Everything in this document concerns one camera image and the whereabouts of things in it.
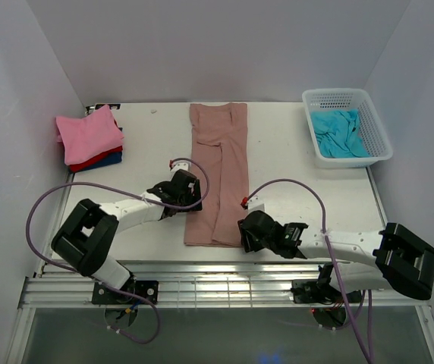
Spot dusty pink t shirt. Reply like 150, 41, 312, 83
184, 103, 249, 247

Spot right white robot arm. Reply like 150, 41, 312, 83
237, 211, 434, 301

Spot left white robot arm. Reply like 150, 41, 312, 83
51, 169, 202, 303

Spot folded blue t shirt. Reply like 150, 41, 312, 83
71, 127, 125, 174

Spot folded pink t shirt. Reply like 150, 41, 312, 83
55, 105, 124, 165

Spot folded red t shirt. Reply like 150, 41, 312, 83
68, 146, 123, 173

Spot turquoise t shirt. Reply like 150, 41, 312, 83
310, 109, 370, 158

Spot white plastic basket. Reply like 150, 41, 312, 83
302, 88, 393, 168

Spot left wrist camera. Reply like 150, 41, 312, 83
169, 160, 191, 173

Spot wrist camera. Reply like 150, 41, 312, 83
169, 160, 191, 173
241, 194, 266, 215

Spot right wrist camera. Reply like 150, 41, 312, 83
241, 194, 266, 215

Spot aluminium frame rail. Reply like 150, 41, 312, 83
17, 261, 430, 310

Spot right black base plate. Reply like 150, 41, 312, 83
291, 280, 344, 305

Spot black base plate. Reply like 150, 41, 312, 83
291, 280, 344, 305
91, 279, 159, 306

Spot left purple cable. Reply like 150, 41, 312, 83
25, 158, 210, 345

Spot purple cable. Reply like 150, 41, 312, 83
243, 178, 376, 364
25, 158, 210, 345

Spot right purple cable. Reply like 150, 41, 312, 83
243, 178, 376, 364

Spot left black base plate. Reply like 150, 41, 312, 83
91, 279, 159, 306

